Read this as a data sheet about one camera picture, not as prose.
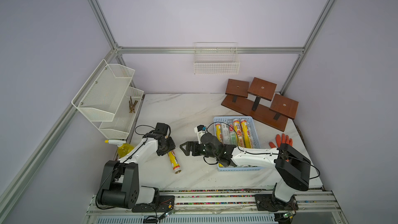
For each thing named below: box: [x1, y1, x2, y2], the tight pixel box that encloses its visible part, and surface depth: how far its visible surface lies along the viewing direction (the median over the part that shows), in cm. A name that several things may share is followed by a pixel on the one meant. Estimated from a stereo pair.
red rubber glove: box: [268, 133, 293, 149], surface depth 97 cm
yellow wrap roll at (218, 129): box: [215, 123, 223, 144], surface depth 97 cm
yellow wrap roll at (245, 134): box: [240, 118, 252, 149], surface depth 92 cm
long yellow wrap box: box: [167, 150, 182, 175], surface depth 83 cm
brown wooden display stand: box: [220, 77, 300, 132], surface depth 100 cm
